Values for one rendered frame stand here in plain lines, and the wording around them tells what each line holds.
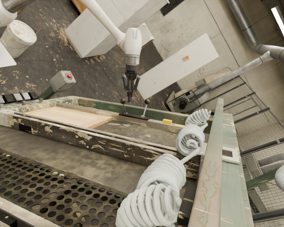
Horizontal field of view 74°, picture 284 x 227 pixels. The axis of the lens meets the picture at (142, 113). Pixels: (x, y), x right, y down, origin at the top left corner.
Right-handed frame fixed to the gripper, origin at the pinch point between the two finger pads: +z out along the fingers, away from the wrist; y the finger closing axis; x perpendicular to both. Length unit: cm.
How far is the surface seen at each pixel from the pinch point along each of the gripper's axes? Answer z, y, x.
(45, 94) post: 12, 91, -14
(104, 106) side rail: 13.9, 30.2, -17.1
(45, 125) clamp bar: 10, 17, 50
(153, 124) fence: 13.0, -19.7, 6.9
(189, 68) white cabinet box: -22, 22, -350
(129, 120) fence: 13.3, -4.1, 6.9
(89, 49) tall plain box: -41, 172, -180
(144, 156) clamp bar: 12, -32, 50
